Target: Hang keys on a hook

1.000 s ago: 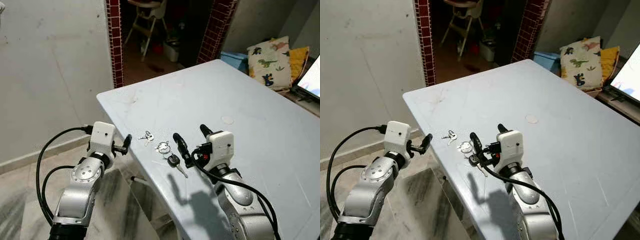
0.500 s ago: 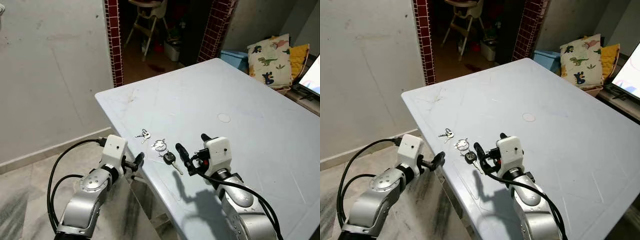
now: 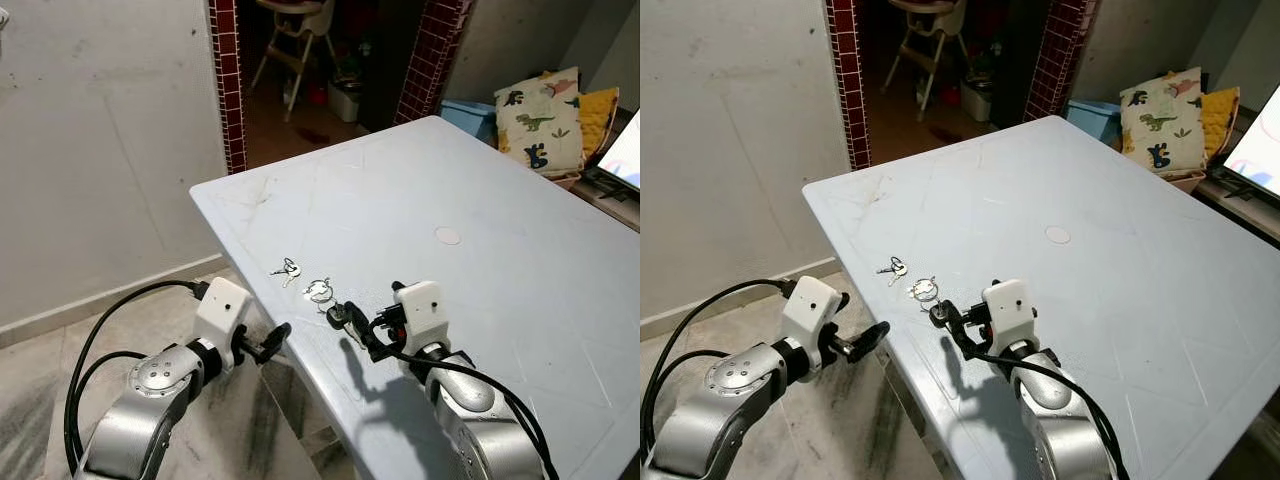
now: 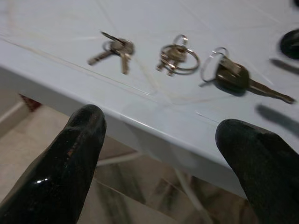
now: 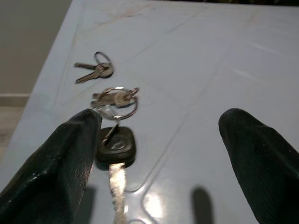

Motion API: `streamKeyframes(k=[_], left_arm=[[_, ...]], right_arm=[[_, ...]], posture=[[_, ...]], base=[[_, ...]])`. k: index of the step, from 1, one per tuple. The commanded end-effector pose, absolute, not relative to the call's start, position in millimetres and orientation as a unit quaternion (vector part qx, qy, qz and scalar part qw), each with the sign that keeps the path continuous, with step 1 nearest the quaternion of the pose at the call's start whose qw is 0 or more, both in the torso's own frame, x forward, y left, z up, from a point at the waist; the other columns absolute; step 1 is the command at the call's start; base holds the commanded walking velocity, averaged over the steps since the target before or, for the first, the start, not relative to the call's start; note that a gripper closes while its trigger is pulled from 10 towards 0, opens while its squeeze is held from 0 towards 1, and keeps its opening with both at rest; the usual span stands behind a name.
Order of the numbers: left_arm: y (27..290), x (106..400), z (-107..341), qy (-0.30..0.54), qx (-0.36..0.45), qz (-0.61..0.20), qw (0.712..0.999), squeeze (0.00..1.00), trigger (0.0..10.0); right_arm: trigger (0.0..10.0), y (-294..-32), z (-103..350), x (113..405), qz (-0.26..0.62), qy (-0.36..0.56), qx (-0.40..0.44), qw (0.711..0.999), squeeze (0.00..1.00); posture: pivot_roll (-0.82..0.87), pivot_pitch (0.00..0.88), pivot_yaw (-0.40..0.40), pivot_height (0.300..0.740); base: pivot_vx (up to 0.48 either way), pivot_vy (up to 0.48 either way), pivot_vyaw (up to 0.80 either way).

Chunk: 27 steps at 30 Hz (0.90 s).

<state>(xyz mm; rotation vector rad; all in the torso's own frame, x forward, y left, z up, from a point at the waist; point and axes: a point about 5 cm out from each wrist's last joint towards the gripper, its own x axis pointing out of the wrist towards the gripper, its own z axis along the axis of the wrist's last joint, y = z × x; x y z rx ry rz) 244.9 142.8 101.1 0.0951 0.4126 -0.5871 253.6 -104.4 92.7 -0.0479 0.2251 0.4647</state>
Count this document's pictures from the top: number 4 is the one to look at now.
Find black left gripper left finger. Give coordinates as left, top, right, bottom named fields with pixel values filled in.
left=0, top=104, right=107, bottom=224

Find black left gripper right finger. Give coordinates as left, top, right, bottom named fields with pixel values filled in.
left=215, top=118, right=299, bottom=224

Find black head key with ring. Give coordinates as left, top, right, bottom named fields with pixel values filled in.
left=200, top=47, right=295, bottom=105

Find red brick pattern strip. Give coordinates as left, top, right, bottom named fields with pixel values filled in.
left=18, top=93, right=39, bottom=112

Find black round object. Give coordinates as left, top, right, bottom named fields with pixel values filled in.
left=279, top=29, right=299, bottom=59

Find white folding table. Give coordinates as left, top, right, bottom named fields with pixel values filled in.
left=0, top=0, right=299, bottom=224

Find two brass keys on ring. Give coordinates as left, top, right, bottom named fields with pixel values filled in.
left=86, top=31, right=135, bottom=75

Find key bunch on large ring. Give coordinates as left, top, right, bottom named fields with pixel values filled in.
left=156, top=34, right=200, bottom=77

